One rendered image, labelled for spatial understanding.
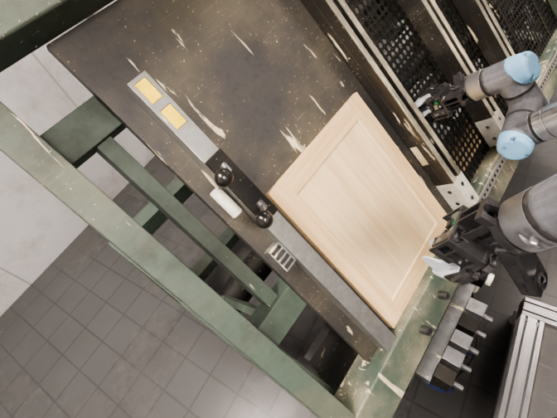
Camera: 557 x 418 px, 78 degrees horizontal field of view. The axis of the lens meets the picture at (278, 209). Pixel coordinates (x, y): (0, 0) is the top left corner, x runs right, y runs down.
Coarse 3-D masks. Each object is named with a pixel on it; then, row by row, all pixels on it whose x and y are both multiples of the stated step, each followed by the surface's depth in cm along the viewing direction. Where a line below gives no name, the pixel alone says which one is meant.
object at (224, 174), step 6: (222, 168) 67; (228, 168) 77; (216, 174) 67; (222, 174) 66; (228, 174) 66; (216, 180) 67; (222, 180) 66; (228, 180) 66; (222, 186) 67; (228, 186) 68
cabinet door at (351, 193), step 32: (352, 96) 102; (352, 128) 101; (320, 160) 94; (352, 160) 100; (384, 160) 106; (288, 192) 89; (320, 192) 94; (352, 192) 99; (384, 192) 105; (416, 192) 111; (320, 224) 93; (352, 224) 98; (384, 224) 104; (416, 224) 111; (352, 256) 97; (384, 256) 103; (416, 256) 109; (384, 288) 102; (384, 320) 103
